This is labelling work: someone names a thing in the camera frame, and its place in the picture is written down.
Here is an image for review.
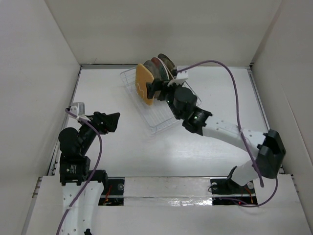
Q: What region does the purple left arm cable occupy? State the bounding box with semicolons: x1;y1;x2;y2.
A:
55;107;103;235

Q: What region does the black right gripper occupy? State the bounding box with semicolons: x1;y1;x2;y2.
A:
146;79;183;120

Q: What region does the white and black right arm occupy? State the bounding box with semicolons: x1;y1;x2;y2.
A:
146;79;286;192

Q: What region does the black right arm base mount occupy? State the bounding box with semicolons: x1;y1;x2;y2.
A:
208;178;258;206

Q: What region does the cream plate with brown rim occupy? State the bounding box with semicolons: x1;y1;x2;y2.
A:
157;53;177;78

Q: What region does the grey reindeer round plate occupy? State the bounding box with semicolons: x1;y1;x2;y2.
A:
143;60;159;98

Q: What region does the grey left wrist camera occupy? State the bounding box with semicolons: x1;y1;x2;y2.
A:
69;102;85;117

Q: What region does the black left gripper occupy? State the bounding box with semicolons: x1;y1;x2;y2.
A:
78;110;119;153

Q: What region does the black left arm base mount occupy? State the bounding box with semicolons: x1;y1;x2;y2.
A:
98;177;125;206

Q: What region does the red plate with teal flower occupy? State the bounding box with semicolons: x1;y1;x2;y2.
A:
151;57;169;81

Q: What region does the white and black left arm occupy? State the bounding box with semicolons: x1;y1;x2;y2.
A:
56;108;120;235

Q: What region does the orange woven square plate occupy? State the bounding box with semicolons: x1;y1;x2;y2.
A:
135;64;154;106

